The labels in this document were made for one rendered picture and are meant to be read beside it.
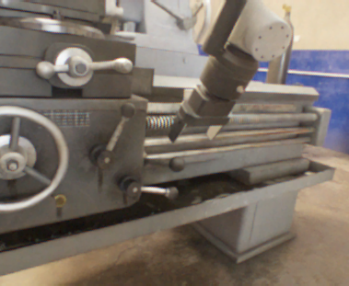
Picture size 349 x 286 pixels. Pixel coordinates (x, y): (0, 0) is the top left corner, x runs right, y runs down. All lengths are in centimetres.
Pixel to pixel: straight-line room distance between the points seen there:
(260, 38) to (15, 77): 45
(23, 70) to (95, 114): 17
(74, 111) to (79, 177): 16
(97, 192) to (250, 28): 51
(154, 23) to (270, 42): 65
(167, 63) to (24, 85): 55
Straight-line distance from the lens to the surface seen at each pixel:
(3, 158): 56
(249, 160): 131
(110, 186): 73
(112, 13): 76
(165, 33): 105
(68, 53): 56
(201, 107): 51
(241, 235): 143
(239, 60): 48
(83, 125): 65
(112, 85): 66
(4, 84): 61
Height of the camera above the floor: 88
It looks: 15 degrees down
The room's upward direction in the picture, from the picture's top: 5 degrees clockwise
